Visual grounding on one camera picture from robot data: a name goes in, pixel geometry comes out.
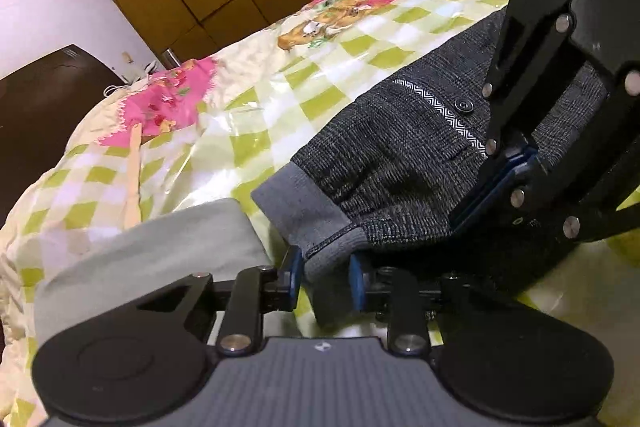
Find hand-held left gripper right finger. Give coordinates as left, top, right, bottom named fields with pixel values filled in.
left=349, top=253, right=506, bottom=355

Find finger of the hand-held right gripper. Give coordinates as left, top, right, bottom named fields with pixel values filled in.
left=456, top=62, right=640, bottom=244
left=450, top=4, right=577, bottom=230

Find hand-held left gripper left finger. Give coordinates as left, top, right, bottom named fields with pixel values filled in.
left=135, top=246, right=304, bottom=355

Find dark grey knit pants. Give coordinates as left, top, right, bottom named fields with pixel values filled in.
left=251, top=7, right=613, bottom=328

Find light grey folded cloth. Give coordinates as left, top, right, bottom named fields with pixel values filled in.
left=34, top=198, right=275, bottom=348

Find checkered printed blanket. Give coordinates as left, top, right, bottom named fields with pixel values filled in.
left=0, top=0, right=640, bottom=427

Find dark brown headboard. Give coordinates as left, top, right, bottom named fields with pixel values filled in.
left=0, top=44, right=126, bottom=228

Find white cable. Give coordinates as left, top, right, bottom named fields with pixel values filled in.
left=102, top=74, right=151, bottom=98

